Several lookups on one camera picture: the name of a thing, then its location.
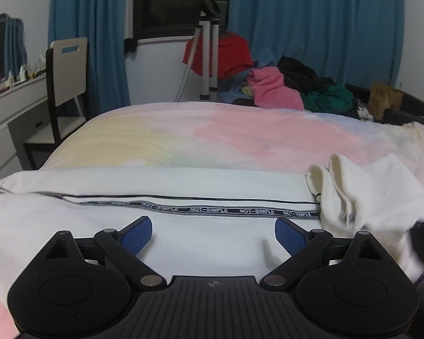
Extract dark window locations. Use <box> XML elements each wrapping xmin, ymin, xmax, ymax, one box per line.
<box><xmin>132</xmin><ymin>0</ymin><xmax>234</xmax><ymax>40</ymax></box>

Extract silver tripod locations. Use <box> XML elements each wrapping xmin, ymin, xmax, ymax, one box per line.
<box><xmin>191</xmin><ymin>0</ymin><xmax>222</xmax><ymax>101</ymax></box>

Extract red garment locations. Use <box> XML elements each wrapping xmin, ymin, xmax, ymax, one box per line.
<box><xmin>183</xmin><ymin>32</ymin><xmax>255</xmax><ymax>80</ymax></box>

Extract pink garment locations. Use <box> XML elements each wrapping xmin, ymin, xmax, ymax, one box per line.
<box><xmin>246</xmin><ymin>67</ymin><xmax>305</xmax><ymax>111</ymax></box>

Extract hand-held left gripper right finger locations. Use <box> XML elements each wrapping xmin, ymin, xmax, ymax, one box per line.
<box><xmin>260</xmin><ymin>218</ymin><xmax>386</xmax><ymax>289</ymax></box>

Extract white and black chair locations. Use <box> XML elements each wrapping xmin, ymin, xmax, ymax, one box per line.
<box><xmin>23</xmin><ymin>37</ymin><xmax>90</xmax><ymax>171</ymax></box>

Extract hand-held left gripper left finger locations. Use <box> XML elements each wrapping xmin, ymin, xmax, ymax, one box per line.
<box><xmin>42</xmin><ymin>216</ymin><xmax>167</xmax><ymax>289</ymax></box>

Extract brown paper bag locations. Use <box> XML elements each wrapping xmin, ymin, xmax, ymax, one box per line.
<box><xmin>369</xmin><ymin>82</ymin><xmax>405</xmax><ymax>121</ymax></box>

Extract green garment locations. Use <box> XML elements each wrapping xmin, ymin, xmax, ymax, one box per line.
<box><xmin>301</xmin><ymin>85</ymin><xmax>354</xmax><ymax>114</ymax></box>

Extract wavy-edged mirror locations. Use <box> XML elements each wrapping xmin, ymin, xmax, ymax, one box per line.
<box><xmin>0</xmin><ymin>13</ymin><xmax>28</xmax><ymax>82</ymax></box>

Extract row of small bottles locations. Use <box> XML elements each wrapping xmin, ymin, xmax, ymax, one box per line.
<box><xmin>0</xmin><ymin>54</ymin><xmax>49</xmax><ymax>100</ymax></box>

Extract blue garment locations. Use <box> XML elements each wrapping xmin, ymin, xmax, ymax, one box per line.
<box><xmin>217</xmin><ymin>60</ymin><xmax>266</xmax><ymax>106</ymax></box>

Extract black garment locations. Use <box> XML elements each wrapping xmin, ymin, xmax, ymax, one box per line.
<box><xmin>277</xmin><ymin>56</ymin><xmax>337</xmax><ymax>94</ymax></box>

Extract blue curtain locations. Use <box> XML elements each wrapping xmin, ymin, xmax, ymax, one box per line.
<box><xmin>49</xmin><ymin>0</ymin><xmax>135</xmax><ymax>118</ymax></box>
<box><xmin>228</xmin><ymin>0</ymin><xmax>406</xmax><ymax>90</ymax></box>

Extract white dressing desk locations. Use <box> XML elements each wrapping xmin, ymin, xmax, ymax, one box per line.
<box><xmin>0</xmin><ymin>72</ymin><xmax>53</xmax><ymax>183</ymax></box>

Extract white pants with striped band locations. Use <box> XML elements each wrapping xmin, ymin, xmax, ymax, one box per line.
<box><xmin>0</xmin><ymin>153</ymin><xmax>424</xmax><ymax>306</ymax></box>

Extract striped hose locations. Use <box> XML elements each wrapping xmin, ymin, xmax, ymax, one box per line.
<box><xmin>175</xmin><ymin>25</ymin><xmax>203</xmax><ymax>103</ymax></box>

